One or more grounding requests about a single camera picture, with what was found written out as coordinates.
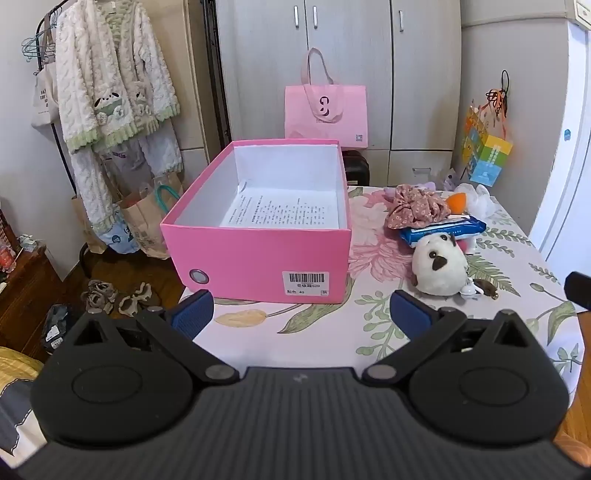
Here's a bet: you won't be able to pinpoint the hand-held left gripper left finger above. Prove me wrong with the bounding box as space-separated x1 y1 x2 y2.
67 290 241 385

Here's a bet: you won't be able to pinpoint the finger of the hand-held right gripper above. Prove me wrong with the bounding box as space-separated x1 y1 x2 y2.
565 271 591 312

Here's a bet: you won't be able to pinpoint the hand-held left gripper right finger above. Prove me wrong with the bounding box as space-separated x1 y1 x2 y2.
361 291 532 387

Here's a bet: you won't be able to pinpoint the white plush dog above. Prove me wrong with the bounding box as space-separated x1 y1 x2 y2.
412 233 499 301

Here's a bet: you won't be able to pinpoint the pink cardboard box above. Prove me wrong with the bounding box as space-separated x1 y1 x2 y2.
160 138 353 305

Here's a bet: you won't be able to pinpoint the blue wet wipes packet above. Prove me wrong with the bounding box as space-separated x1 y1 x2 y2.
399 215 488 249

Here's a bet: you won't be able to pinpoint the floral fabric scrunchie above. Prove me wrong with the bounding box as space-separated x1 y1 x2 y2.
384 184 452 230

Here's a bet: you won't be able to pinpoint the floral tablecloth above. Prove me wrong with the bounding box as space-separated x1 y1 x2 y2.
179 185 587 409

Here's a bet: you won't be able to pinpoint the white door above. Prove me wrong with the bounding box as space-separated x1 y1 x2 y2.
527 21 591 280

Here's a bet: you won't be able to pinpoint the blue white plastic bag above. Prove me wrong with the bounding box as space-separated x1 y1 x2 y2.
98 216 140 256

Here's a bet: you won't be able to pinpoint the black bag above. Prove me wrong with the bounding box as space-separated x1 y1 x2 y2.
41 303 83 355

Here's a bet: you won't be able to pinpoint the printed paper sheet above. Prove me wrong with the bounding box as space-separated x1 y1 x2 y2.
220 190 342 229

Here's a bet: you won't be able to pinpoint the black suitcase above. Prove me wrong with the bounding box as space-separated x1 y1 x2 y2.
342 150 371 186

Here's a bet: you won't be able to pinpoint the colourful gift bag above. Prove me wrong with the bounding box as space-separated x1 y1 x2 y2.
462 70 514 188

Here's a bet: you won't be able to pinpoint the white fleece pajama pants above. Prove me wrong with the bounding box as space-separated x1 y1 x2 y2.
69 122 184 241

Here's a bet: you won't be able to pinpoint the wooden cabinet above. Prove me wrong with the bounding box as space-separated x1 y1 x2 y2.
0 244 64 363

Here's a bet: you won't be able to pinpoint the yellow bed blanket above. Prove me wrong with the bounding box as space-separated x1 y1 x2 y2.
0 347 47 462

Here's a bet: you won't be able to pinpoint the pink tote bag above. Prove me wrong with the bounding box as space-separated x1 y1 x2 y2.
283 47 369 149

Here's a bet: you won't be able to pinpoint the black clothes rack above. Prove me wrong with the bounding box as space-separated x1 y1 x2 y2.
33 0 80 259

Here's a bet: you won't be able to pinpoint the grey wardrobe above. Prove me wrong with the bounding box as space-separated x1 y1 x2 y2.
215 0 463 186

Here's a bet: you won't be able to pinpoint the white fleece pajama top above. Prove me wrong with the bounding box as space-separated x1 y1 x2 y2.
54 0 182 154

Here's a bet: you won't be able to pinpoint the white canvas tote bag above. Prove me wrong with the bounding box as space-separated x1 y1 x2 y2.
31 60 61 128

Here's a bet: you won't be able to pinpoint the teal clothes hangers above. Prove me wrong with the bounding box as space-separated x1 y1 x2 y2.
21 9 57 63

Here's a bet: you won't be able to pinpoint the brown paper bag teal handles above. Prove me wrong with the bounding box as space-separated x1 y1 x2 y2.
115 173 184 260

